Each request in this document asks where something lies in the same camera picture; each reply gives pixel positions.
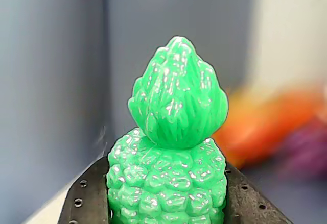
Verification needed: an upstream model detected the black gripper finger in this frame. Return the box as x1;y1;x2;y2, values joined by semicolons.
222;162;294;224
57;155;114;224

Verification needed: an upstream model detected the green toy pineapple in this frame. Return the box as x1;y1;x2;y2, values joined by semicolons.
106;35;229;224

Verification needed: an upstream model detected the purple toy fruit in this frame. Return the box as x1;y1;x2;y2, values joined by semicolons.
278;124;327;181

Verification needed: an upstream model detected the orange toy fruit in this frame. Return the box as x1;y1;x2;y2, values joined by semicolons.
213;86;325;168

